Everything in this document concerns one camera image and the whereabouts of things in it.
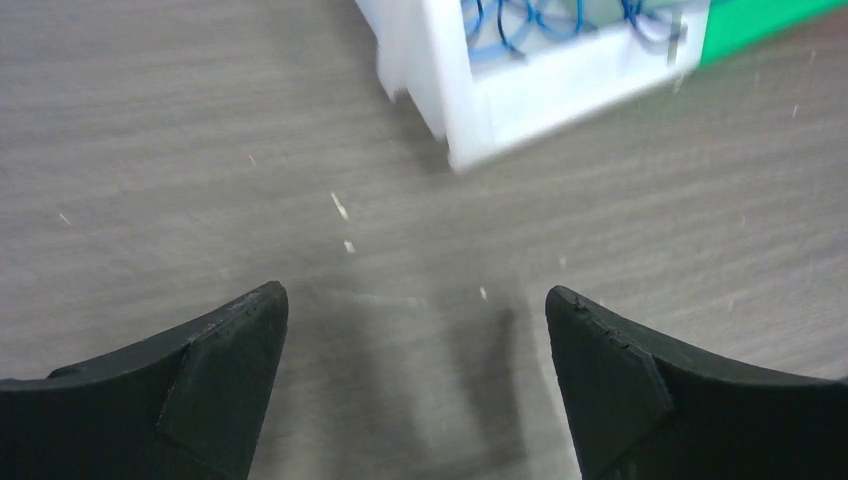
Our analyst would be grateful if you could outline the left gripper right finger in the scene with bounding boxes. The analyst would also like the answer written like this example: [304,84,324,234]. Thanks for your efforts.
[545,286,847,479]

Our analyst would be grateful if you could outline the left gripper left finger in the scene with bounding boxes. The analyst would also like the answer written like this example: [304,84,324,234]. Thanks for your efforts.
[1,281,289,479]

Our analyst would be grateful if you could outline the white plastic bin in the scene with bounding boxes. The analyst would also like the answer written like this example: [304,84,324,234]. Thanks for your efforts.
[358,1,710,171]

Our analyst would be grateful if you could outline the green plastic bin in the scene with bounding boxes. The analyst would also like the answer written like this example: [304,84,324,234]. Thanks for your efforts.
[699,0,847,67]

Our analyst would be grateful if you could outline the blue cable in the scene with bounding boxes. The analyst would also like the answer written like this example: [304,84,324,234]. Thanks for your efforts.
[460,0,687,68]

